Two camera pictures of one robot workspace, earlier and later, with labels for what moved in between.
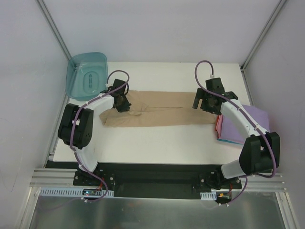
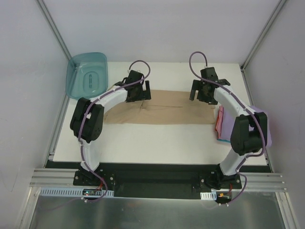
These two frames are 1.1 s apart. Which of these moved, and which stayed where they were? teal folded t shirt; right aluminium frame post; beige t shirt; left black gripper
Moved: left black gripper
Stayed: teal folded t shirt; beige t shirt; right aluminium frame post
